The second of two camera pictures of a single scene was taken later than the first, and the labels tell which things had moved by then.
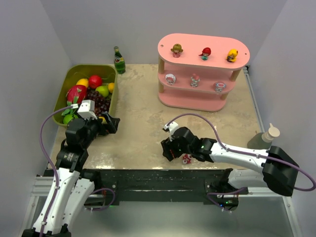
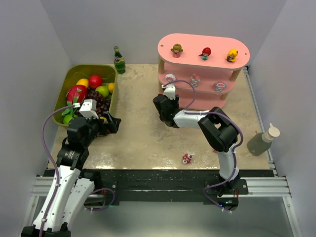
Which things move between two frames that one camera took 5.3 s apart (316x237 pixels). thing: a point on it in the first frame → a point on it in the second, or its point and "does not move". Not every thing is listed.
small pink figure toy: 195,80 does not move
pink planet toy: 219,86 does not move
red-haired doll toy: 206,53 does not move
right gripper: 170,147 → 161,106
